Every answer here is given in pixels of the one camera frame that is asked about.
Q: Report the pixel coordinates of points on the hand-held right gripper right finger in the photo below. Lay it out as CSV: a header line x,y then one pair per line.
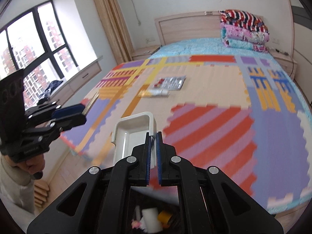
x,y
159,160

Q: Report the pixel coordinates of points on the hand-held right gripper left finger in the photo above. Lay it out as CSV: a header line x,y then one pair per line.
x,y
148,160

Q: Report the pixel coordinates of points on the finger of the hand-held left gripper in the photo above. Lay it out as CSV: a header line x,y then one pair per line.
x,y
73,122
70,110

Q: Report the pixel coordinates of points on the grey plastic strip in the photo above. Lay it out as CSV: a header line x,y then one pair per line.
x,y
90,103

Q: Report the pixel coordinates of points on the white plastic tray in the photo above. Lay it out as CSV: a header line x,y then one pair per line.
x,y
131,131

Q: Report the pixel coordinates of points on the yellow tape roll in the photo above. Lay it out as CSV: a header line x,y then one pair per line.
x,y
163,217

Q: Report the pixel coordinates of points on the white paper roll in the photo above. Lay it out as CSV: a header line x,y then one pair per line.
x,y
151,218

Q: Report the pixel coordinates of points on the black trash bin with bag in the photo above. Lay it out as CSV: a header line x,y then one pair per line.
x,y
174,220

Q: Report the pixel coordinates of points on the pink toy figure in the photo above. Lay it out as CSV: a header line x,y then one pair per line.
x,y
136,224

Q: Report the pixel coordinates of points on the person's left forearm white sleeve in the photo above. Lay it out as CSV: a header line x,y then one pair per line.
x,y
14,187

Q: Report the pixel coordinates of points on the person's left hand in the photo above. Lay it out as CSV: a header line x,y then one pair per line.
x,y
31,163

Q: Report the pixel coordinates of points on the dark blue cloth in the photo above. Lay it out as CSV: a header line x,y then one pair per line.
x,y
50,91

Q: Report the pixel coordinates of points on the window seat cabinet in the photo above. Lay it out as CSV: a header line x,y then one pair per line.
x,y
80,78

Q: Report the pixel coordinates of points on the white toothpaste tube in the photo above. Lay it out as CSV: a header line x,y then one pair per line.
x,y
153,93

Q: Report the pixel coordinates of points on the wooden slat stool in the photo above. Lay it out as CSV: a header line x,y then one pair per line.
x,y
42,195

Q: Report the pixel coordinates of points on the black framed window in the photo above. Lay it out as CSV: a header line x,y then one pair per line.
x,y
36,41

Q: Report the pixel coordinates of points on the silver snack wrapper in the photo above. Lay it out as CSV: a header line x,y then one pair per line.
x,y
170,82

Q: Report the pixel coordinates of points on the wooden nightstand with remote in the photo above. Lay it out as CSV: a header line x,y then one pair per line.
x,y
143,53

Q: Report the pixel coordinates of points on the colourful foam puzzle mat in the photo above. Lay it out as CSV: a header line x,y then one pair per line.
x,y
219,90

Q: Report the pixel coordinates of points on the bed with blue sheet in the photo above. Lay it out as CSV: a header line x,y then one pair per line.
x,y
195,47

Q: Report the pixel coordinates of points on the wooden bed headboard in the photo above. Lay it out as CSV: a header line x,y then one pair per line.
x,y
185,29

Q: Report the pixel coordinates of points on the pink floral folded quilt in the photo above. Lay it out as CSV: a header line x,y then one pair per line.
x,y
243,39

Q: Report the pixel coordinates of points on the wooden nightstand with power strip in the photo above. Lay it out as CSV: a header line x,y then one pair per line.
x,y
285,62

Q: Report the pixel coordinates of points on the striped folded blanket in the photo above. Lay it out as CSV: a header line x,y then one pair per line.
x,y
241,19

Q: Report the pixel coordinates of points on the white sliding door wardrobe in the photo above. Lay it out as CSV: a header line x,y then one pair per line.
x,y
302,41

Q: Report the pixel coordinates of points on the wooden wall trim column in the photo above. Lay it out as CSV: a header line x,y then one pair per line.
x,y
109,22

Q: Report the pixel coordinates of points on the white wall outlet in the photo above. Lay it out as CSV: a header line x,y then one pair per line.
x,y
150,39

